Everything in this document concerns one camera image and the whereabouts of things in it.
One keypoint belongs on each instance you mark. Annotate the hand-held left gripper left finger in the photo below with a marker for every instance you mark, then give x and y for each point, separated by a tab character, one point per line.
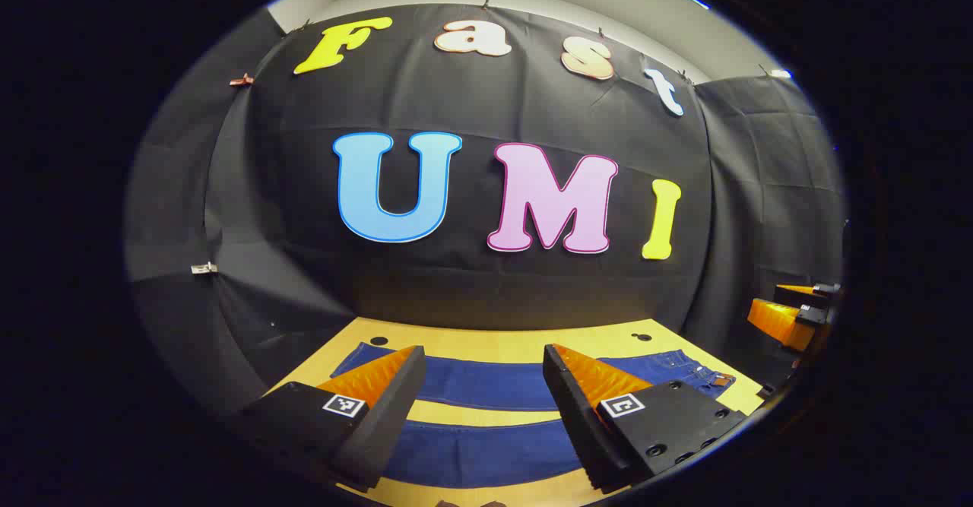
391	408

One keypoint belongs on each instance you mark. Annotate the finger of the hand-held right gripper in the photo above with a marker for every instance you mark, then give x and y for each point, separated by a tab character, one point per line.
779	323
802	292

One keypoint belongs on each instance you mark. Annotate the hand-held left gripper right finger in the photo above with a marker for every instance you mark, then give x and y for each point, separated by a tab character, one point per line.
574	416

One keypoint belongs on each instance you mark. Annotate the blue jeans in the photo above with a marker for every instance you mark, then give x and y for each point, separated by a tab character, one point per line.
486	385

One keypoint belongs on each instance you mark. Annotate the silver metal clip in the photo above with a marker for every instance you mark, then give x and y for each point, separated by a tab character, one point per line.
204	267

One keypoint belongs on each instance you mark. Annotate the black backdrop cloth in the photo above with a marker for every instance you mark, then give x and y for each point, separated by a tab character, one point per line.
471	112

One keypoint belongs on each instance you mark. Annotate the copper red clip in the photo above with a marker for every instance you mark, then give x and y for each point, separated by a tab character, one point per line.
242	80

